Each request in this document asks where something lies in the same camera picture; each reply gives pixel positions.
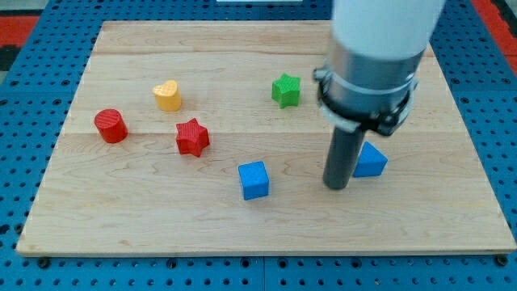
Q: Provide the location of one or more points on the blue triangle block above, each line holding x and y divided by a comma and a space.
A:
371, 162

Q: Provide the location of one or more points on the green star block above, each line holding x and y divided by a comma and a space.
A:
286, 91

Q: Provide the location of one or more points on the light wooden board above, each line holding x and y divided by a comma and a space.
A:
141, 198

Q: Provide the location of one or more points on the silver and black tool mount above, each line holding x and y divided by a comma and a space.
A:
356, 91

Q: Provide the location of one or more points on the red star block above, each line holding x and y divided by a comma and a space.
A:
192, 137

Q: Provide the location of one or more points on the red cylinder block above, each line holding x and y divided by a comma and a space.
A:
110, 124

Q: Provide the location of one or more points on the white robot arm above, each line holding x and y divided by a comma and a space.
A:
385, 28

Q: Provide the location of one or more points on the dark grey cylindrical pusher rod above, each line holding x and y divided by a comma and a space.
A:
342, 157

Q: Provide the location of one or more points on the blue cube block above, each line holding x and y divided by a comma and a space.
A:
254, 180

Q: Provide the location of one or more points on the yellow heart block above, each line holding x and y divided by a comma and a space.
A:
168, 97

